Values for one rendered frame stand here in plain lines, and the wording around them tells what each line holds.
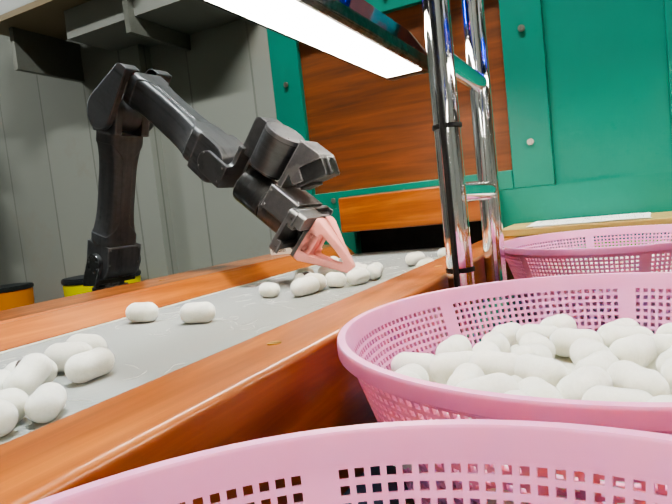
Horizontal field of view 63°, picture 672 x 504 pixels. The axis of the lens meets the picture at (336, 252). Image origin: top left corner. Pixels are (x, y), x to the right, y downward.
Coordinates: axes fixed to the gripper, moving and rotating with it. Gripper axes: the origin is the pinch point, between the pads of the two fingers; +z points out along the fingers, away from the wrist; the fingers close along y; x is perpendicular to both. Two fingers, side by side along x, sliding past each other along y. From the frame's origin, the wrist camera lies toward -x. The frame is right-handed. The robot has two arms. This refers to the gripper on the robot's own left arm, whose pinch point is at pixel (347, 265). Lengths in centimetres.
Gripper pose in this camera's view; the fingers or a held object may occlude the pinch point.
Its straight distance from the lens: 74.1
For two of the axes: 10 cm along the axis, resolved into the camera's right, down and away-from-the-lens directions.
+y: 4.6, -1.2, 8.8
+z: 7.4, 6.0, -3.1
